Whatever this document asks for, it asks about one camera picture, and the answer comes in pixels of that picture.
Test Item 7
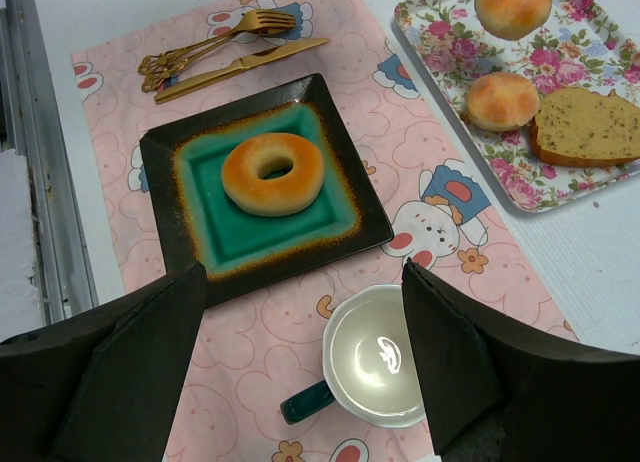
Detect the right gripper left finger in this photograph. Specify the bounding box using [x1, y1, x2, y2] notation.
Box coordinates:
[1, 264, 206, 461]

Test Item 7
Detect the aluminium table frame rail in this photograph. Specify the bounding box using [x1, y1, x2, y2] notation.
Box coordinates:
[1, 0, 98, 325]

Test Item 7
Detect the round bun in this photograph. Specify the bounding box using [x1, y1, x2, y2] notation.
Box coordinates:
[474, 0, 552, 41]
[466, 72, 540, 132]

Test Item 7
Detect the black teal square plate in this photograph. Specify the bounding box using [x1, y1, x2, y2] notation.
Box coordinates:
[140, 74, 393, 306]

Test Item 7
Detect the gold fork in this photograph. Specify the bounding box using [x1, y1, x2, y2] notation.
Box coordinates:
[138, 9, 296, 92]

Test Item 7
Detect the pink cartoon placemat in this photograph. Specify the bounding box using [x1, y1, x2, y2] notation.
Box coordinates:
[72, 0, 572, 461]

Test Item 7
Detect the gold knife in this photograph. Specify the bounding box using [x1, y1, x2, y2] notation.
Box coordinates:
[154, 38, 330, 104]

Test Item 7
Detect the orange donut bread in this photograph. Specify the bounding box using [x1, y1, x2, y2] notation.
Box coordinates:
[221, 133, 325, 217]

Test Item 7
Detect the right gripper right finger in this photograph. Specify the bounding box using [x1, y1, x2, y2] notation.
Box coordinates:
[402, 262, 639, 461]

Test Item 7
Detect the dark green mug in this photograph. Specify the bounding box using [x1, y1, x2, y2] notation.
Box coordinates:
[280, 284, 425, 428]

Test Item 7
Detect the floral rectangular tray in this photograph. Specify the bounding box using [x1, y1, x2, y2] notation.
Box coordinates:
[394, 0, 639, 212]

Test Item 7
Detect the brown bread slice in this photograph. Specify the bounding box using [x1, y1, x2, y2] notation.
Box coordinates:
[530, 87, 639, 168]

